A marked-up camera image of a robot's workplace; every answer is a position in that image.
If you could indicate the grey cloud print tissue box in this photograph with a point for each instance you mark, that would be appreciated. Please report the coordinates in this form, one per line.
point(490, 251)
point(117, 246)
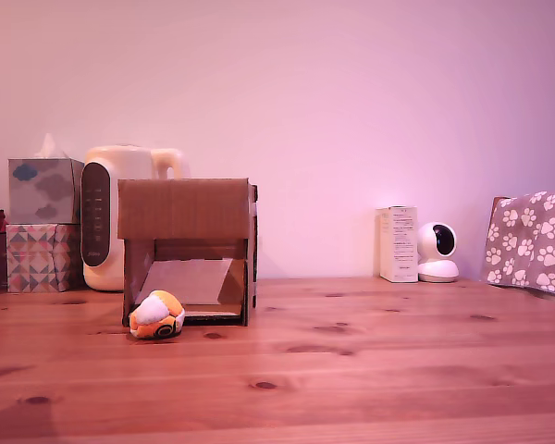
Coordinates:
point(41, 194)

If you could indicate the white tissue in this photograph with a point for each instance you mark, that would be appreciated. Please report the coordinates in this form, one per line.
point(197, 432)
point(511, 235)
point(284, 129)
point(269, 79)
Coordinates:
point(50, 147)

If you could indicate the white carton box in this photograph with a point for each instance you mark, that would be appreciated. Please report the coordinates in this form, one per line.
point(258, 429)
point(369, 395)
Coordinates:
point(400, 245)

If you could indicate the triangle pattern tissue box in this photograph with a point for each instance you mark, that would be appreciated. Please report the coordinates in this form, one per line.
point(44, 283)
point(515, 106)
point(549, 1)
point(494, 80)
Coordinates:
point(32, 261)

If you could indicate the cream electric kettle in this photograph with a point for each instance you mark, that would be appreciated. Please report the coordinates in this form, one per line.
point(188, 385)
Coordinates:
point(98, 222)

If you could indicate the grey paw print blanket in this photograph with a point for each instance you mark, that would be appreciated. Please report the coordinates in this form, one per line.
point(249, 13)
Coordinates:
point(532, 240)

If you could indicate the cardboard dice tower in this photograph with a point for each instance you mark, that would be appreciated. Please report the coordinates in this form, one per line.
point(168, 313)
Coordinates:
point(185, 208)

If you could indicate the small white round camera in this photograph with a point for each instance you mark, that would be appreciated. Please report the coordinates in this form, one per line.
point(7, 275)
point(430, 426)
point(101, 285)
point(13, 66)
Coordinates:
point(437, 263)

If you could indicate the orange and white footbag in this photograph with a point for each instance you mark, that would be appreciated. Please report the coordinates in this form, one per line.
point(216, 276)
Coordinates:
point(157, 315)

